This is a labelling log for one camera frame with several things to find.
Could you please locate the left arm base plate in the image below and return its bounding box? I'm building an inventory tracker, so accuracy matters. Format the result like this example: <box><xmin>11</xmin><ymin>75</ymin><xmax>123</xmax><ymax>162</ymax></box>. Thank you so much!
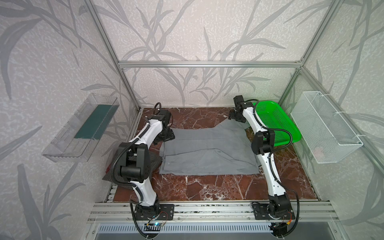
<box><xmin>133</xmin><ymin>204</ymin><xmax>175</xmax><ymax>221</ymax></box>

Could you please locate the grey long sleeve shirt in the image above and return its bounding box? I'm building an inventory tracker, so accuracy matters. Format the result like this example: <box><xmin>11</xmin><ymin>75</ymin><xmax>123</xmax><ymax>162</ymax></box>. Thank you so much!
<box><xmin>159</xmin><ymin>120</ymin><xmax>260</xmax><ymax>176</ymax></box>

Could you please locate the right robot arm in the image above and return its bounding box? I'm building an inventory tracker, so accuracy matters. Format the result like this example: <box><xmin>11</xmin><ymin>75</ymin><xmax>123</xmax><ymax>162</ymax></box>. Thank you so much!
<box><xmin>229</xmin><ymin>95</ymin><xmax>291</xmax><ymax>220</ymax></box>

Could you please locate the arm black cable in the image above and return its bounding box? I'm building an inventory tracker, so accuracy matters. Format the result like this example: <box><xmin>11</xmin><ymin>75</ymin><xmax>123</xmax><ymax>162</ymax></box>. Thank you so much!
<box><xmin>108</xmin><ymin>101</ymin><xmax>163</xmax><ymax>238</ymax></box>
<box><xmin>245</xmin><ymin>98</ymin><xmax>301</xmax><ymax>238</ymax></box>

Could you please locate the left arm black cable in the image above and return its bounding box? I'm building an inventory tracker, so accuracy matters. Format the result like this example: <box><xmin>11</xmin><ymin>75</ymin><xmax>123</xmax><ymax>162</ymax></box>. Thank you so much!
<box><xmin>108</xmin><ymin>101</ymin><xmax>163</xmax><ymax>238</ymax></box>

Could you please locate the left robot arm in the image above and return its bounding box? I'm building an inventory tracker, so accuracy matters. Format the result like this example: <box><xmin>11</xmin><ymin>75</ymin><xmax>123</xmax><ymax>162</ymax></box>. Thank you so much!
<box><xmin>110</xmin><ymin>103</ymin><xmax>175</xmax><ymax>220</ymax></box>

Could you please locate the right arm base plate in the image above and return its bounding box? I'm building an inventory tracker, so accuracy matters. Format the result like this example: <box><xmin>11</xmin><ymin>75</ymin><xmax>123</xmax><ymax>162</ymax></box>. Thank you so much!
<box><xmin>251</xmin><ymin>202</ymin><xmax>296</xmax><ymax>222</ymax></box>

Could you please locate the white wire mesh basket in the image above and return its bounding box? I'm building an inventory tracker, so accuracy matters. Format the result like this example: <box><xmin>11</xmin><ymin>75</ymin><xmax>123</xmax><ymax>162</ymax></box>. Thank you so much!
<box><xmin>291</xmin><ymin>91</ymin><xmax>364</xmax><ymax>164</ymax></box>

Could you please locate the clear plastic wall tray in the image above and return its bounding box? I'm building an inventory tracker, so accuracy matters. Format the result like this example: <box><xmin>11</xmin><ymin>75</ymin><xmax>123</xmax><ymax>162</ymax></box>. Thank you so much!
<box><xmin>42</xmin><ymin>94</ymin><xmax>120</xmax><ymax>163</ymax></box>

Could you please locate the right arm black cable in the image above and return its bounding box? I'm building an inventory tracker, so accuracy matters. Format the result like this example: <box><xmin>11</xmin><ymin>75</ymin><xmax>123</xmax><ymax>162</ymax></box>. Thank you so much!
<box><xmin>245</xmin><ymin>98</ymin><xmax>301</xmax><ymax>238</ymax></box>

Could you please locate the green plastic basket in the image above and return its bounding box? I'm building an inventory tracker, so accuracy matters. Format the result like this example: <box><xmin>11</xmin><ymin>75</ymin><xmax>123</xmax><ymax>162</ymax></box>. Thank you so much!
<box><xmin>254</xmin><ymin>101</ymin><xmax>302</xmax><ymax>147</ymax></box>

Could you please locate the dark striped folded shirt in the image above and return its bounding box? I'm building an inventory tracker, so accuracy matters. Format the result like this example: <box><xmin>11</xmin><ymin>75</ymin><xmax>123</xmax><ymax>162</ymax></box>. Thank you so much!
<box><xmin>102</xmin><ymin>152</ymin><xmax>162</xmax><ymax>182</ymax></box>

